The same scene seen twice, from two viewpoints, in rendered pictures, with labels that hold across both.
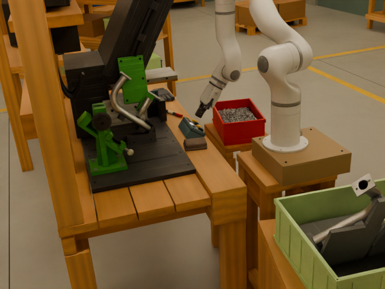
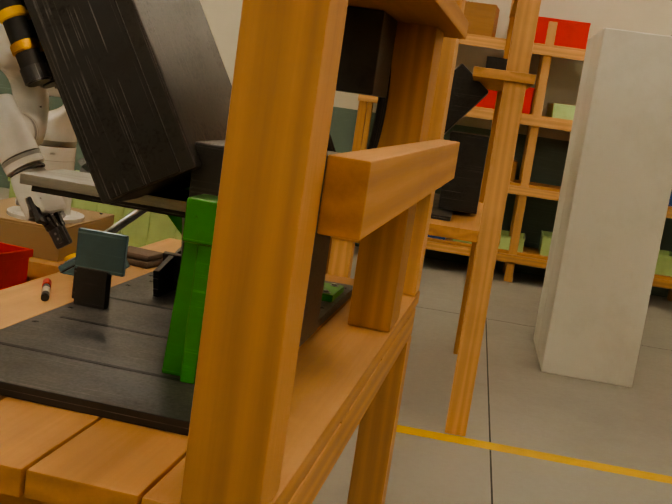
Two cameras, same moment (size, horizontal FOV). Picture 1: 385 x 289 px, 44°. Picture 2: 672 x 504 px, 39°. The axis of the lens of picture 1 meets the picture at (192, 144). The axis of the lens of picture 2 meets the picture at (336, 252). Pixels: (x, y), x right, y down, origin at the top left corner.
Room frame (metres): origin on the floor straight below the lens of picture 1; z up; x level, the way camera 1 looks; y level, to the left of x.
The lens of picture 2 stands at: (3.65, 1.31, 1.34)
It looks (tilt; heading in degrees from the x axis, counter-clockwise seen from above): 9 degrees down; 205
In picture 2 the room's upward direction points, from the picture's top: 8 degrees clockwise
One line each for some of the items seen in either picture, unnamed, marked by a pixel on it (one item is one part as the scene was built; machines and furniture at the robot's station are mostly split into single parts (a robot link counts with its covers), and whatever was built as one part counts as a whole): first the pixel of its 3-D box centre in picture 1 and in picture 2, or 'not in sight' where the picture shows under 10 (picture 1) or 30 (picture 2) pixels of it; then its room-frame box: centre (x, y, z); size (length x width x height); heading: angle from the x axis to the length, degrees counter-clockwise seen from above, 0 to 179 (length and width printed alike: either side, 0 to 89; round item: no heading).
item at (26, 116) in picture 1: (32, 74); (414, 171); (2.07, 0.69, 1.23); 1.30 x 0.05 x 0.09; 15
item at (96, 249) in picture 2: (149, 104); (99, 269); (2.29, 0.20, 0.97); 0.10 x 0.02 x 0.14; 105
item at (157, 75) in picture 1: (135, 78); (141, 196); (2.26, 0.26, 1.11); 0.39 x 0.16 x 0.03; 105
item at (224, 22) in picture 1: (228, 46); (20, 77); (2.12, -0.19, 1.28); 0.16 x 0.09 x 0.30; 17
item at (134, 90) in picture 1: (132, 77); not in sight; (2.11, 0.26, 1.17); 0.13 x 0.12 x 0.20; 15
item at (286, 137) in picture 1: (285, 122); (48, 180); (1.79, -0.39, 1.03); 0.19 x 0.19 x 0.18
